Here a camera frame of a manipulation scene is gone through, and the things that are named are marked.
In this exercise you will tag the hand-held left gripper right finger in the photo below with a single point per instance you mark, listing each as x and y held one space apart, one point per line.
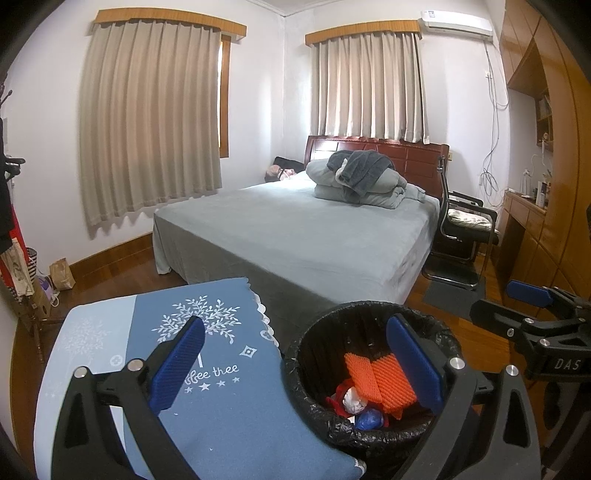
413 360

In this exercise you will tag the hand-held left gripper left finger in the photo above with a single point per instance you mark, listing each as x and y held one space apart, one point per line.
178 364

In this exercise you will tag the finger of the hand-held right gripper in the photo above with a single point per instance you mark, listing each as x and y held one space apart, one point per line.
528 293
501 318

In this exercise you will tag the white tissue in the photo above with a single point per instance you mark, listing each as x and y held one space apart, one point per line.
353 399

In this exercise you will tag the blue plastic bag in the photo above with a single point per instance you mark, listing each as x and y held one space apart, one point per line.
369 420

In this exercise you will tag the red plastic bag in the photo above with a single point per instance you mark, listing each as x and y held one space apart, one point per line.
338 402

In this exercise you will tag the black trash bin with bag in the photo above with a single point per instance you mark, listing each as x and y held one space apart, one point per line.
323 341

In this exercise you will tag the grey floor mat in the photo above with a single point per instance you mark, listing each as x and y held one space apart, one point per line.
455 295

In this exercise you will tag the wooden desk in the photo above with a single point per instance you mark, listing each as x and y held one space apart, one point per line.
521 221

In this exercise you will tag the blue tree print tablecloth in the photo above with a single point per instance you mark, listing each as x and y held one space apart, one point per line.
240 415

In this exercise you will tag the black office chair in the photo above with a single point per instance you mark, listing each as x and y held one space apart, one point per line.
455 249

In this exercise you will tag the chair seat cushion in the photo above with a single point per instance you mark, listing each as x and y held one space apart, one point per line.
468 218

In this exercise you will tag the brown paper bag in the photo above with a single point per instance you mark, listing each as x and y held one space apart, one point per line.
62 274

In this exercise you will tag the wooden coat rack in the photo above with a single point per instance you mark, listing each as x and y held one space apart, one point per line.
37 323

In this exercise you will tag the cardboard box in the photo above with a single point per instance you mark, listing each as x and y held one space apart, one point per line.
37 307

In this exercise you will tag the bed with grey sheet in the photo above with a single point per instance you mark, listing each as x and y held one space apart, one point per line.
300 230

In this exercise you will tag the wooden headboard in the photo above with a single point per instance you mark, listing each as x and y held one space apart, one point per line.
415 159

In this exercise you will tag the striped bag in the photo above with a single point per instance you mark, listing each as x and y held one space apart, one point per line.
31 267

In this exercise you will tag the canvas tote bag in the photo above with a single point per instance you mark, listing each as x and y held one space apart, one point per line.
19 267

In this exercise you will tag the red garment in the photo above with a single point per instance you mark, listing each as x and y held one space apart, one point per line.
8 267

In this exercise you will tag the dark grey towel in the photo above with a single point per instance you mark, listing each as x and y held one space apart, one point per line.
364 168

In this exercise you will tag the folded grey quilt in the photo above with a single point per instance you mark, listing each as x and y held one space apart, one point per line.
323 177

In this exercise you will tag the pink soft item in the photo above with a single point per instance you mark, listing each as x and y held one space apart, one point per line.
279 174

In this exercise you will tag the dark cushion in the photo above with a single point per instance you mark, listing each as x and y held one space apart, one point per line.
288 163

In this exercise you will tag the black coat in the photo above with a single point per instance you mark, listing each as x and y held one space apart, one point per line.
5 194

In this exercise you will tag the wide beige curtain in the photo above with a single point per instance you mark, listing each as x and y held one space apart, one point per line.
147 120

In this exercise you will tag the narrow beige curtain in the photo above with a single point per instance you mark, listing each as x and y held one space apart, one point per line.
369 87

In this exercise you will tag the white air conditioner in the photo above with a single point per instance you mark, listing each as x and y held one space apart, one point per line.
455 23

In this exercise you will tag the short wooden curtain pelmet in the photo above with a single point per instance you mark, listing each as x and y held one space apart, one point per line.
364 32

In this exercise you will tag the long wooden curtain pelmet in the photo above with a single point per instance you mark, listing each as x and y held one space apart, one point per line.
171 18

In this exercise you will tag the wooden wall cabinet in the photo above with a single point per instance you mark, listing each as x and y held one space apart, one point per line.
563 161

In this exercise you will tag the wooden window frame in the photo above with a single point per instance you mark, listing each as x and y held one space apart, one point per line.
225 92

